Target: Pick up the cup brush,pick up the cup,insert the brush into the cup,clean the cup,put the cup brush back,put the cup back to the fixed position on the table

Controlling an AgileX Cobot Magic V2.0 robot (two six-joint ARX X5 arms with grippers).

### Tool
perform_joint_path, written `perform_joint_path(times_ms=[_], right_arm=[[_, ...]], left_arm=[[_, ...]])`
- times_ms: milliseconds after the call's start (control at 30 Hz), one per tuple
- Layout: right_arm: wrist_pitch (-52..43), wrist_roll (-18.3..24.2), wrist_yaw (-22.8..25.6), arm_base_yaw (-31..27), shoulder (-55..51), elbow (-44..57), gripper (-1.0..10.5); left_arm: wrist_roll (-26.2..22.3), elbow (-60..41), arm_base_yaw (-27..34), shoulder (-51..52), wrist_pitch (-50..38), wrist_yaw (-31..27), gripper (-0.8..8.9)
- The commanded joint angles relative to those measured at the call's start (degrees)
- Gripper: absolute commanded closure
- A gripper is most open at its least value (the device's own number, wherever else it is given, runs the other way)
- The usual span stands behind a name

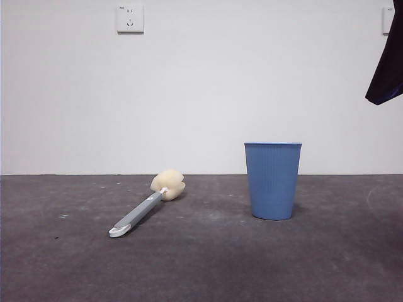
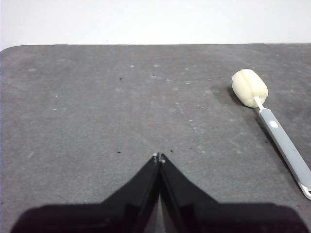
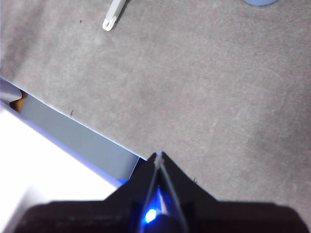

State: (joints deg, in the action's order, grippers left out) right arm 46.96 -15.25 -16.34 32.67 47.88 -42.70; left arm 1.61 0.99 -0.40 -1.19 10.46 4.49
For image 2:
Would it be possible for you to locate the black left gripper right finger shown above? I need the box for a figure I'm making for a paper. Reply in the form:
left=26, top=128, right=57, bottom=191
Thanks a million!
left=159, top=153, right=308, bottom=233

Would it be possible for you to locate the grey-handled cream sponge cup brush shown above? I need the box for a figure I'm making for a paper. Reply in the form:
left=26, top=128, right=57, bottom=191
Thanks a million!
left=231, top=68, right=311, bottom=201

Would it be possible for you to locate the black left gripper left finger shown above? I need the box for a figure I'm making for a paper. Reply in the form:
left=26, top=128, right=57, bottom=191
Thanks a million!
left=9, top=152, right=161, bottom=233

